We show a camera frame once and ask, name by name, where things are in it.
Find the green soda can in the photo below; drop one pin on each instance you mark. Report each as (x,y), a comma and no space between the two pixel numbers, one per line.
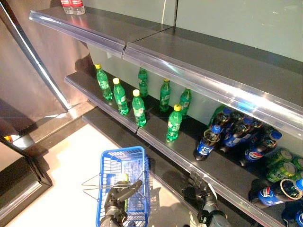
(281,170)
(284,153)
(298,163)

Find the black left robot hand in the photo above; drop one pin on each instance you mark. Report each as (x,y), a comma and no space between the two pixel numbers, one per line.
(118,196)

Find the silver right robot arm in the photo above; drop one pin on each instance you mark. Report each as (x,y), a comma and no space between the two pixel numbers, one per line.
(210,205)

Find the water bottle red label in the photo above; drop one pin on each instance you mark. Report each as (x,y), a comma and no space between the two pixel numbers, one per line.
(78,6)
(67,6)

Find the blue plastic shopping basket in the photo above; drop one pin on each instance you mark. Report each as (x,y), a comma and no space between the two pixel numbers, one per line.
(111,165)

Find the black shelf upright post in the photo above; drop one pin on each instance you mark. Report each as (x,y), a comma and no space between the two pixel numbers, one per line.
(175,11)

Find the chrome pole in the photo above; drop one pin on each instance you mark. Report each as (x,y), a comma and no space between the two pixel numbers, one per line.
(35,58)

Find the white plastic tab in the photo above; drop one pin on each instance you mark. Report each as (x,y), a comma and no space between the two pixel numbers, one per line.
(212,189)

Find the green bottle inside basket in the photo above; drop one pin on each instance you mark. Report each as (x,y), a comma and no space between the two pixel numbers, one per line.
(123,177)

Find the small orange object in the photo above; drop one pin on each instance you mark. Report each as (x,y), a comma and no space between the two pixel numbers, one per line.
(8,138)

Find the dark glossy counter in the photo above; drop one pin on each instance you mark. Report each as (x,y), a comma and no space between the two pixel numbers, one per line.
(19,175)

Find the green Sprite bottle yellow cap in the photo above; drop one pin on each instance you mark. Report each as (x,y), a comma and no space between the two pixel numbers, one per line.
(164,94)
(104,82)
(174,125)
(139,108)
(143,81)
(120,97)
(216,113)
(185,100)

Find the dark shelf board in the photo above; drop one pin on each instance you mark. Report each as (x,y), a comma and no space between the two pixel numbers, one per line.
(90,85)
(106,26)
(213,59)
(184,142)

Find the Pepsi cola bottle blue label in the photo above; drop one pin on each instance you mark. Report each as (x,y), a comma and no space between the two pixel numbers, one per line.
(206,147)
(256,125)
(254,154)
(233,139)
(221,118)
(299,218)
(267,195)

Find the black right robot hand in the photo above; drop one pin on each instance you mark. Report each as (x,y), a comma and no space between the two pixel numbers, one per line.
(196,186)

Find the black shelf base deck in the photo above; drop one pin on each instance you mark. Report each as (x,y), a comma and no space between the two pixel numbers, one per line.
(113,127)

